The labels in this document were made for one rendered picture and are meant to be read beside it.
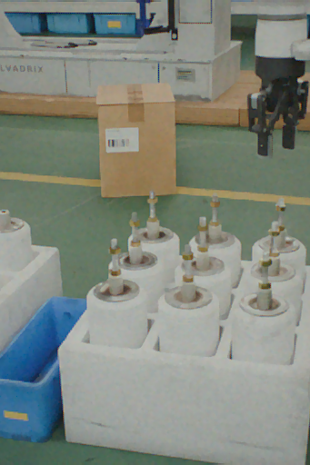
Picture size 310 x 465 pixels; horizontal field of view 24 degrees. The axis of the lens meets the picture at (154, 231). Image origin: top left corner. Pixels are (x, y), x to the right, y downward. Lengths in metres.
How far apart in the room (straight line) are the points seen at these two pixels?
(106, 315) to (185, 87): 2.22
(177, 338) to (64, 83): 2.47
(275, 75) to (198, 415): 0.53
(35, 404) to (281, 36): 0.69
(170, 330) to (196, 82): 2.22
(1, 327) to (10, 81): 2.38
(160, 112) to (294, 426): 1.34
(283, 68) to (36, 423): 0.68
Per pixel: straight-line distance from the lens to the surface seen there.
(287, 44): 1.11
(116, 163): 2.33
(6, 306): 1.37
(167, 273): 1.39
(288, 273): 1.25
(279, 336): 1.13
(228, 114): 3.19
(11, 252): 1.47
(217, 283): 1.24
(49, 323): 1.49
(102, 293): 1.18
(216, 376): 1.14
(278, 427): 1.17
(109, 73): 3.41
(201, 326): 1.14
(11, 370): 1.35
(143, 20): 6.13
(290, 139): 1.20
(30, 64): 3.57
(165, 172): 2.34
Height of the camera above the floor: 0.79
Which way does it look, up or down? 22 degrees down
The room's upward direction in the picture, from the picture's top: 2 degrees counter-clockwise
